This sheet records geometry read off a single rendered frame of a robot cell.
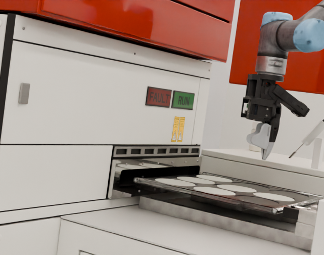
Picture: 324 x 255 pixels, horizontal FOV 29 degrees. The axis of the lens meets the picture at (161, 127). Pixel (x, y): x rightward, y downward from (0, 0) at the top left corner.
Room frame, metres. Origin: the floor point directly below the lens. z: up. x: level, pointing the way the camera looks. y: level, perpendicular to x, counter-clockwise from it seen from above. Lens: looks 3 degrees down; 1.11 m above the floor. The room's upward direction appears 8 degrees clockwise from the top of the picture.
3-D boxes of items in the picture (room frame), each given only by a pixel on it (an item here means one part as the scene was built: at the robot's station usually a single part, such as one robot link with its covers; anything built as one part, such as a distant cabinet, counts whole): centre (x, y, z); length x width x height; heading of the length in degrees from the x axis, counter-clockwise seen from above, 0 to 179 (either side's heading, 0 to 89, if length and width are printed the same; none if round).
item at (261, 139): (1.58, -0.25, 1.03); 0.06 x 0.03 x 0.09; 100
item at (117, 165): (1.68, -0.01, 0.89); 0.44 x 0.02 x 0.10; 149
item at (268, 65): (1.59, -0.25, 1.21); 0.08 x 0.08 x 0.05
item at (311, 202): (1.49, -0.35, 0.90); 0.38 x 0.01 x 0.01; 149
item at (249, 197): (1.58, -0.20, 0.90); 0.34 x 0.34 x 0.01; 59
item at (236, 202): (1.43, -0.11, 0.90); 0.37 x 0.01 x 0.01; 59
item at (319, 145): (1.74, -0.42, 1.03); 0.06 x 0.04 x 0.13; 59
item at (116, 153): (1.68, -0.01, 0.96); 0.44 x 0.01 x 0.02; 149
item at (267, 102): (1.59, -0.24, 1.13); 0.09 x 0.08 x 0.12; 100
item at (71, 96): (1.53, 0.09, 1.02); 0.82 x 0.03 x 0.40; 149
